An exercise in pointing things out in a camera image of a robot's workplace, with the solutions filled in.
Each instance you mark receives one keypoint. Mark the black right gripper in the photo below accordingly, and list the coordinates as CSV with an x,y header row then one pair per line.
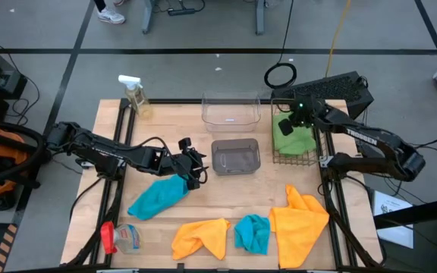
x,y
304,113

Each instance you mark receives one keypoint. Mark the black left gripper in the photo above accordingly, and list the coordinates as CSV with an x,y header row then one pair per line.
x,y
188,165

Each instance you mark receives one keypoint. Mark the green microfiber towel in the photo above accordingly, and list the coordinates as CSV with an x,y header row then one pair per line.
x,y
278,142
300,146

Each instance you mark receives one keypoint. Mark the teal microfiber towel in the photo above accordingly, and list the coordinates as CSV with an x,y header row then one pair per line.
x,y
252,235
158,199

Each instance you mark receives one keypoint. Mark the orange microfiber towel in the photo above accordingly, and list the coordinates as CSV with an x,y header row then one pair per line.
x,y
199,239
298,231

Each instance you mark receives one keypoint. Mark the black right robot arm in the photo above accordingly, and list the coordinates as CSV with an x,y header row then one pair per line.
x,y
370,138

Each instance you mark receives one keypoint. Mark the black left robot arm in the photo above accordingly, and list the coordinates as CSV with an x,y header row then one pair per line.
x,y
101,149

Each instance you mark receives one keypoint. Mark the black perforated computer case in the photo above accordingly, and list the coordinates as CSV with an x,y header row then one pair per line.
x,y
324,91

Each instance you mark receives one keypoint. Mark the smoky grey plastic bin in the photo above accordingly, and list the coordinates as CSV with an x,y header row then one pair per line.
x,y
235,157

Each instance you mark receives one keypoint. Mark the clear plastic bin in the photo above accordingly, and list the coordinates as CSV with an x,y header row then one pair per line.
x,y
230,121

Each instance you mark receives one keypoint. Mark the clear spray bottle white trigger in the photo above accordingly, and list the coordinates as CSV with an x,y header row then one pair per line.
x,y
139,98

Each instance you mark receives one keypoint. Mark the Windex spray bottle red trigger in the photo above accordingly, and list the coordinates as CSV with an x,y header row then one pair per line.
x,y
127,239

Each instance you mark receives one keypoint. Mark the grey desk leg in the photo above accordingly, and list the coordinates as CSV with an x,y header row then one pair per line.
x,y
260,17
147,17

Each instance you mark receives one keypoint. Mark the silver aluminium profile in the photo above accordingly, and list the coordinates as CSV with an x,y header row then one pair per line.
x,y
118,271

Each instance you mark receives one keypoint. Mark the white paper sheet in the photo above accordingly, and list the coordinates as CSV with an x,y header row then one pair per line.
x,y
393,220

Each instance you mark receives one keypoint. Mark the black power strip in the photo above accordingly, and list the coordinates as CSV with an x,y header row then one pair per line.
x,y
181,11

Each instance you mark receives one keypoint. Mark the black beam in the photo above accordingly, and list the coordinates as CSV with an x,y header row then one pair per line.
x,y
415,214

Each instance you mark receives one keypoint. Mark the person's shoe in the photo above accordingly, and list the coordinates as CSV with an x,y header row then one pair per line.
x,y
110,16

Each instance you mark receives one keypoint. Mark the orange shop vacuum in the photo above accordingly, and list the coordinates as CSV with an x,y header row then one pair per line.
x,y
2,148

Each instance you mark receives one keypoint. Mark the black aluminium table frame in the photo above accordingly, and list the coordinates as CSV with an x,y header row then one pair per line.
x,y
121,189

